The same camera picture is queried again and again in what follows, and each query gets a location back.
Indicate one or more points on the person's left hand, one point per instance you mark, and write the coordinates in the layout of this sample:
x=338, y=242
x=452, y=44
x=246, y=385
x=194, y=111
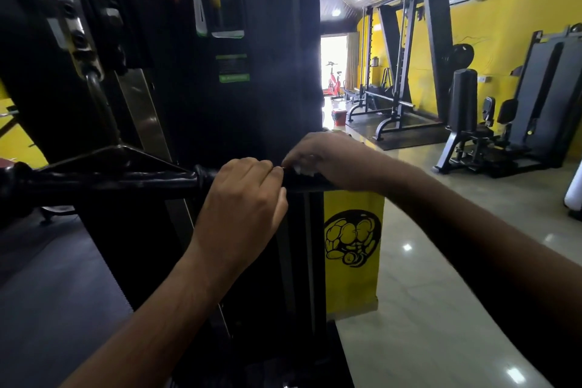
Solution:
x=241, y=215

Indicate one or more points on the person's right hand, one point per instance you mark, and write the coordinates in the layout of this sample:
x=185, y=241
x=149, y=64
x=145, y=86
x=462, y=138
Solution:
x=341, y=160

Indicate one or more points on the chrome black bar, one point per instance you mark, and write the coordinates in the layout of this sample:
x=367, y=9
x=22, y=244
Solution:
x=113, y=181

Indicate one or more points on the person's right forearm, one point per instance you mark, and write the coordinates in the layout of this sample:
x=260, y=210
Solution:
x=491, y=256

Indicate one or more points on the person's left forearm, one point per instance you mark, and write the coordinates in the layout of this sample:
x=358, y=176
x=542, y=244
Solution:
x=145, y=333

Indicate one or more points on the red white bin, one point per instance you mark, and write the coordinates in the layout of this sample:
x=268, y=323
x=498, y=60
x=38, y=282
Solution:
x=339, y=118

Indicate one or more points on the red spin bike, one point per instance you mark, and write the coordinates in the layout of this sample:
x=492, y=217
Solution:
x=334, y=80

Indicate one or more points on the black floor mat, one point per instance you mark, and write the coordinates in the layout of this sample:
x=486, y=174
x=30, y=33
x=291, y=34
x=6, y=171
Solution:
x=418, y=137

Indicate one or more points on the beige door curtain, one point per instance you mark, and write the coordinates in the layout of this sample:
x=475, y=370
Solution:
x=351, y=60

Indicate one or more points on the yellow wooden plyo box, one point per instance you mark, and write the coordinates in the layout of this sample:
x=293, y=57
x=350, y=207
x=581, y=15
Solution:
x=354, y=287

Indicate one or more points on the green warning label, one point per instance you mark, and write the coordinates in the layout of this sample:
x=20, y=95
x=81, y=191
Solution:
x=233, y=68

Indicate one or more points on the black smith machine rack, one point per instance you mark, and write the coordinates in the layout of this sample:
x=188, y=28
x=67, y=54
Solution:
x=438, y=37

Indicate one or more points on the black round weight plate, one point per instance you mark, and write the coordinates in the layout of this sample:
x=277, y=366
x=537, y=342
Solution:
x=461, y=56

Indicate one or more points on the dark shrouded seated machine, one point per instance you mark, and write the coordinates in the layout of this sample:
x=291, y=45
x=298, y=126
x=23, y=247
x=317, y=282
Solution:
x=545, y=92

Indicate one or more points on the black orange bench press rack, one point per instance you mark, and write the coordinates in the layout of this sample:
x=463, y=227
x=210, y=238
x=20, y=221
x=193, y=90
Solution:
x=9, y=121

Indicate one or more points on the black weight machine frame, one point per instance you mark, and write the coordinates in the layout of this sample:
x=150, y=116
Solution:
x=273, y=37

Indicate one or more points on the small white wall switch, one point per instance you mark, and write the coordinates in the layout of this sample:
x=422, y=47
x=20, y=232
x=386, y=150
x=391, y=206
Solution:
x=484, y=79

